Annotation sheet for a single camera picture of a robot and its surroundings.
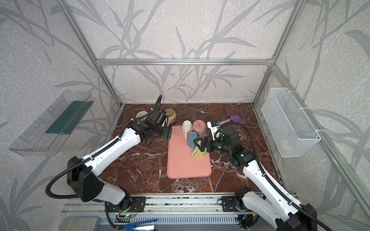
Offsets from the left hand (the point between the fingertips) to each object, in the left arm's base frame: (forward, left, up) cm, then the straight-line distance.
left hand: (167, 127), depth 82 cm
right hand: (-8, -18, +5) cm, 21 cm away
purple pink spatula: (+22, -48, -19) cm, 56 cm away
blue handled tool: (-45, +6, -17) cm, 48 cm away
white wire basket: (-14, -58, +17) cm, 62 cm away
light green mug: (-9, -18, -13) cm, 24 cm away
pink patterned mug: (+7, -19, -9) cm, 22 cm away
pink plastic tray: (-14, -7, -19) cm, 25 cm away
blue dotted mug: (0, -14, -9) cm, 17 cm away
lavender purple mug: (+21, +24, -14) cm, 34 cm away
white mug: (+8, -11, -11) cm, 17 cm away
